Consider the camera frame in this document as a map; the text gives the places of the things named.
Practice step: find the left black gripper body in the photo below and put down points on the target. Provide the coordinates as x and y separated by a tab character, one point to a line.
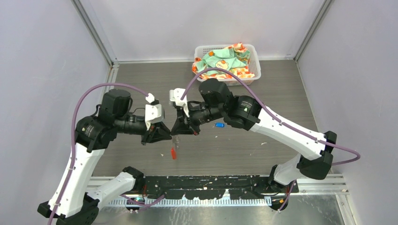
152	130

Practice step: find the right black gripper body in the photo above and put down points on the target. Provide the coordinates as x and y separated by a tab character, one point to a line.
191	120

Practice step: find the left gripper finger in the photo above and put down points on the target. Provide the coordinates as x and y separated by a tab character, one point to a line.
161	128
153	138

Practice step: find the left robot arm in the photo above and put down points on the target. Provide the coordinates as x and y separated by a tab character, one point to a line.
73	203

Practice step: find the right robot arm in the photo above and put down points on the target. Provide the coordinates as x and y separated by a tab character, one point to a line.
314	158

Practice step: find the key with blue tag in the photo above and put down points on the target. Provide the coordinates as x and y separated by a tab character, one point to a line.
219	125

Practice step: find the colourful patterned cloth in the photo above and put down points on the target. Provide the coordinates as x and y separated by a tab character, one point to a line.
234	58

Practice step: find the white plastic basket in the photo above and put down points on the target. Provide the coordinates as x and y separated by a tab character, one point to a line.
254	64

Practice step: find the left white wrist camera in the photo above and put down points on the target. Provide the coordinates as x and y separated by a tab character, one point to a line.
154	111

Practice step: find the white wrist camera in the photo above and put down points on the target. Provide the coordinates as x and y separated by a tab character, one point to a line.
178	97
154	111

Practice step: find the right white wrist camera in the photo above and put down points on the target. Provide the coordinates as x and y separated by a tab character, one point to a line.
178	97

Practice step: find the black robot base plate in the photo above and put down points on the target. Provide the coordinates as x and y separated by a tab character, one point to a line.
209	187

